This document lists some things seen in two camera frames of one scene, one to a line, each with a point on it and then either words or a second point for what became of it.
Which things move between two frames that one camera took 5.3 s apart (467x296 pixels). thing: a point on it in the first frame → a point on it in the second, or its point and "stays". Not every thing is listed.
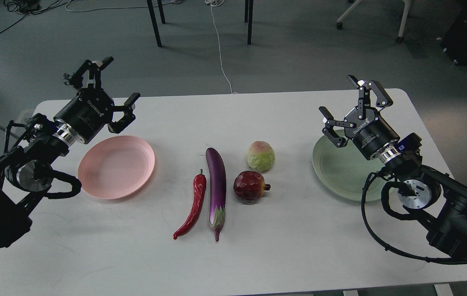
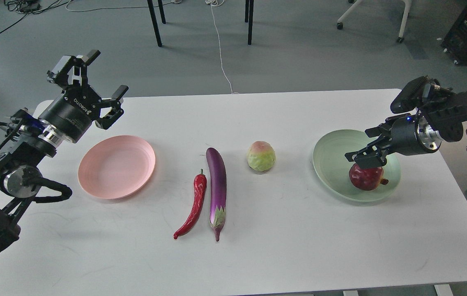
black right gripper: (372, 132) → (411, 135)
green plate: (341, 171) stays
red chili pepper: (200, 185) stays
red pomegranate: (249, 185) → (366, 179)
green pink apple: (261, 156) stays
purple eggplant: (217, 190) stays
